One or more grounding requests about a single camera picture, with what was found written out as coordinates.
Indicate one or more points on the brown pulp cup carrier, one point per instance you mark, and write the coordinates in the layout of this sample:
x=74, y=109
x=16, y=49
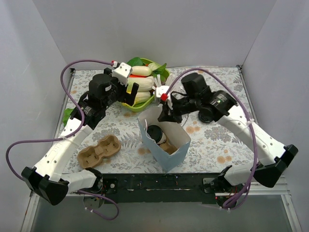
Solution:
x=167, y=147
x=93, y=155

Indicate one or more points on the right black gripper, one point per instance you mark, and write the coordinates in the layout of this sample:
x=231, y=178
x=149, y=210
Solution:
x=171, y=111

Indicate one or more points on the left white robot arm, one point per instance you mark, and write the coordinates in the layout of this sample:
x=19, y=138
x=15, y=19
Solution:
x=46, y=177

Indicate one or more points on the long green napa cabbage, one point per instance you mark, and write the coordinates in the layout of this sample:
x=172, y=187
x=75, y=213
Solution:
x=145, y=83

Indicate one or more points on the black coffee lid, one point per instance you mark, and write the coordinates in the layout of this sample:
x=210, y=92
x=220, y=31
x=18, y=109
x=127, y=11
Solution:
x=206, y=115
x=155, y=133

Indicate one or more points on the white wrapped straws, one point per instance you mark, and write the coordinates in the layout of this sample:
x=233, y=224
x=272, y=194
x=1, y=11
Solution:
x=160, y=80

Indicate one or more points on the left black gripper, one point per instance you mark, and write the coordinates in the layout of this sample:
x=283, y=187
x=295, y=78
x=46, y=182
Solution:
x=123, y=90

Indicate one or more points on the white paper bag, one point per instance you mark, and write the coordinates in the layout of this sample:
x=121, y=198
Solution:
x=175, y=134

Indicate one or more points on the white paper coffee cup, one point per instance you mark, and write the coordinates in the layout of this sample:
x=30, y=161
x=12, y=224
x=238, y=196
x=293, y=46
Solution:
x=161, y=139

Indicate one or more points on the orange carrot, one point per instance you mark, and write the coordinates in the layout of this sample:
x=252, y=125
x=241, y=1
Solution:
x=137, y=76

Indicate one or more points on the aluminium frame rail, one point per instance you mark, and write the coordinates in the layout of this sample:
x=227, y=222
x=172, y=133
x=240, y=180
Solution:
x=264, y=210

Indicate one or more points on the white radish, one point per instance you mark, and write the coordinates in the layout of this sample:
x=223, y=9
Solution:
x=141, y=71

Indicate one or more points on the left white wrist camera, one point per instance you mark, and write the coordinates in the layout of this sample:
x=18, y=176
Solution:
x=121, y=71

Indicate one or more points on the small bok choy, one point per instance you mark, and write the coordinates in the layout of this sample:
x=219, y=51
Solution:
x=157, y=69

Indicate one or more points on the yellow napa cabbage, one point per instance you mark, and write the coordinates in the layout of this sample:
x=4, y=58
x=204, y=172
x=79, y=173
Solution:
x=141, y=97

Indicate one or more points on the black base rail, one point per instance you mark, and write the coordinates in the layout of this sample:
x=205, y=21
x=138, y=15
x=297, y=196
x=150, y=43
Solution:
x=166, y=188

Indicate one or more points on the green plastic basket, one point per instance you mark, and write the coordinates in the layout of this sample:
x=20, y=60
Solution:
x=140, y=107

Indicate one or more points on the green bok choy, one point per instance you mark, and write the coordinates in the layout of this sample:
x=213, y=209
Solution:
x=136, y=61

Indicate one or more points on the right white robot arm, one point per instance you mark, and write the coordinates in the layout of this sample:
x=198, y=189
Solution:
x=273, y=157

